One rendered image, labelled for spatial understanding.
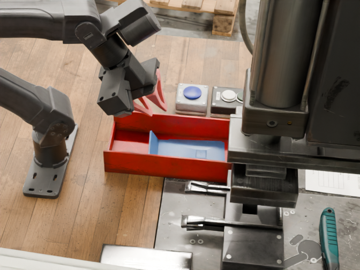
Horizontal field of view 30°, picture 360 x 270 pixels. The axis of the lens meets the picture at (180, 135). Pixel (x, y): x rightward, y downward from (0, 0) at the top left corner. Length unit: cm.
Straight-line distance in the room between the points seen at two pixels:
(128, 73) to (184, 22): 207
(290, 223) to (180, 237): 21
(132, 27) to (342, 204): 53
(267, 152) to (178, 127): 42
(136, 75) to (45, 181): 29
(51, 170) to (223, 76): 47
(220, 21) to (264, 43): 225
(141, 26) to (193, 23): 209
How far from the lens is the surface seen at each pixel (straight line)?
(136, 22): 116
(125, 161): 131
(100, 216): 127
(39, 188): 131
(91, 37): 114
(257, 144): 101
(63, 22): 112
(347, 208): 133
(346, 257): 126
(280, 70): 89
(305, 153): 103
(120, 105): 115
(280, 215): 117
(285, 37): 86
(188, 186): 121
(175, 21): 325
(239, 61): 160
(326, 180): 137
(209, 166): 129
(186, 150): 137
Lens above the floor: 190
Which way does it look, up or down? 45 degrees down
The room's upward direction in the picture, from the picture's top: 3 degrees clockwise
